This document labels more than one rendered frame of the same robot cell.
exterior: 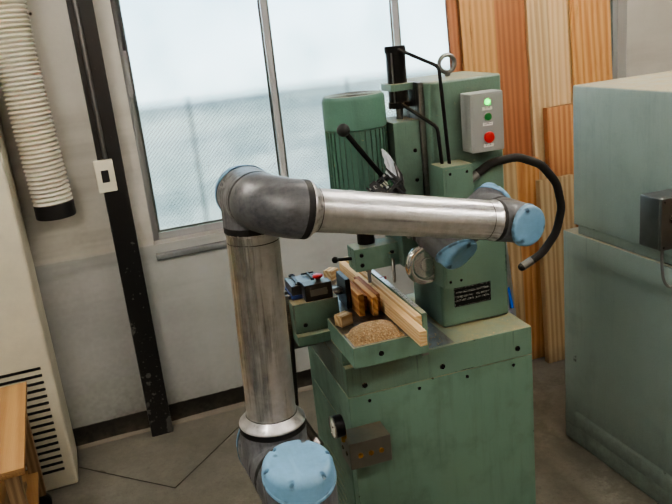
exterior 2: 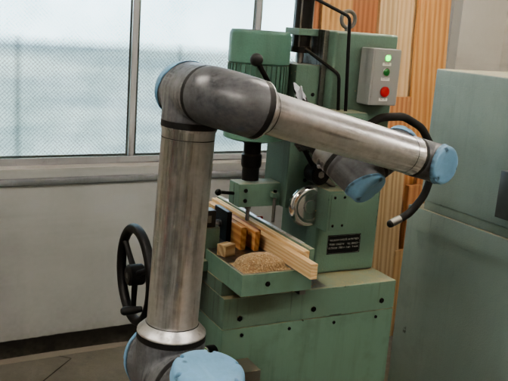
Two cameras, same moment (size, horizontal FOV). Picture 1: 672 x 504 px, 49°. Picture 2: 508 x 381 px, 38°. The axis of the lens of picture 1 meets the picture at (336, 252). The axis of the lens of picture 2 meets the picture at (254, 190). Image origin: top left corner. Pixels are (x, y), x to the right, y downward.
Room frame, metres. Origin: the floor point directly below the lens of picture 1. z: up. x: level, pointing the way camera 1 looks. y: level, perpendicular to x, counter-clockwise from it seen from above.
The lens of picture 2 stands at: (-0.02, 0.35, 1.52)
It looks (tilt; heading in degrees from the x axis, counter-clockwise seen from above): 13 degrees down; 348
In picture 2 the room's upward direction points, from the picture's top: 4 degrees clockwise
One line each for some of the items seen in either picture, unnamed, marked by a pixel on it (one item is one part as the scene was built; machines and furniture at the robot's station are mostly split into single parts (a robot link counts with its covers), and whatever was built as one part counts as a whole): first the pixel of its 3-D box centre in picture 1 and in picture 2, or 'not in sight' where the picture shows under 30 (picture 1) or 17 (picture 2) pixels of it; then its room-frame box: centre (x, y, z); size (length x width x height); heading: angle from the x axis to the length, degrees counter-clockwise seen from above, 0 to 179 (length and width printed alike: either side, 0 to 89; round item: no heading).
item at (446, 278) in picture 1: (447, 262); (329, 207); (1.98, -0.31, 1.02); 0.09 x 0.07 x 0.12; 16
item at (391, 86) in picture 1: (398, 77); (304, 23); (2.12, -0.23, 1.54); 0.08 x 0.08 x 0.17; 16
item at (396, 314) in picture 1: (377, 297); (254, 234); (2.03, -0.11, 0.92); 0.67 x 0.02 x 0.04; 16
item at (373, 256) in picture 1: (374, 256); (255, 194); (2.09, -0.11, 1.03); 0.14 x 0.07 x 0.09; 106
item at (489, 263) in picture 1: (454, 198); (335, 150); (2.16, -0.37, 1.16); 0.22 x 0.22 x 0.72; 16
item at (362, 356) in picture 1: (339, 316); (214, 249); (2.04, 0.01, 0.87); 0.61 x 0.30 x 0.06; 16
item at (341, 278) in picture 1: (334, 291); (213, 223); (2.04, 0.02, 0.95); 0.09 x 0.07 x 0.09; 16
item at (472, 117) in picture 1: (482, 121); (379, 76); (2.03, -0.44, 1.40); 0.10 x 0.06 x 0.16; 106
